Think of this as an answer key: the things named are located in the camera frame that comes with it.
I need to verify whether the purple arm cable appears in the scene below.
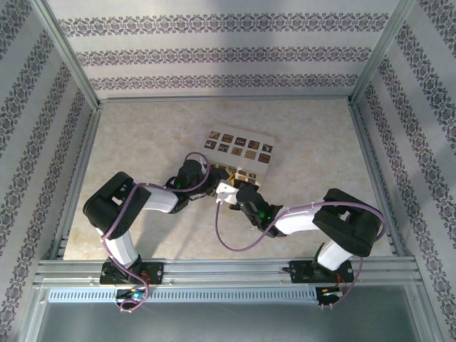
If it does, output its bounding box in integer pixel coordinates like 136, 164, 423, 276
214, 199, 388, 311
101, 151, 211, 314

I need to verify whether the grey metal sheet tray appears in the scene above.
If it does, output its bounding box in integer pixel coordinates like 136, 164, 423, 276
33, 286, 432, 342

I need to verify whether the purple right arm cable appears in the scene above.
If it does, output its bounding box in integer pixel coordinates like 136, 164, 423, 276
214, 199, 388, 311

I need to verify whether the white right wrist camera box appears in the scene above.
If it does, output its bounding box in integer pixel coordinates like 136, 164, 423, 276
214, 180, 239, 207

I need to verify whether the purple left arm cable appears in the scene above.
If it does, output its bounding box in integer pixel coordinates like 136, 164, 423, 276
101, 151, 211, 314

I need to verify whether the aluminium rear frame rail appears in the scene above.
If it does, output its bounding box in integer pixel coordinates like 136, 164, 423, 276
98, 95, 353, 105

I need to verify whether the white box with picture tiles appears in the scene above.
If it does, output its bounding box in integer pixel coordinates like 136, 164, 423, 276
201, 123, 278, 189

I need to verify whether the aluminium frame post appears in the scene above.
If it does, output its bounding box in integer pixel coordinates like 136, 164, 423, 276
31, 0, 103, 112
350, 0, 418, 106

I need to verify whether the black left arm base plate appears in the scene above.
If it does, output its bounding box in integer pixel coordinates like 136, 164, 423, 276
99, 261, 165, 286

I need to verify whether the grey slotted cable duct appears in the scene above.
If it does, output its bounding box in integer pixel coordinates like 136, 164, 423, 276
46, 287, 318, 304

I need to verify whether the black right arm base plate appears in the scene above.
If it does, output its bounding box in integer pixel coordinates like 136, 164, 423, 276
281, 259, 356, 285

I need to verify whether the aluminium front frame rail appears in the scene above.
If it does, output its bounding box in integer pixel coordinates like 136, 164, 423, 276
31, 256, 425, 289

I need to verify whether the aluminium side frame rail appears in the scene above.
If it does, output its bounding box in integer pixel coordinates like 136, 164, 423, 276
49, 103, 104, 261
347, 101, 411, 258

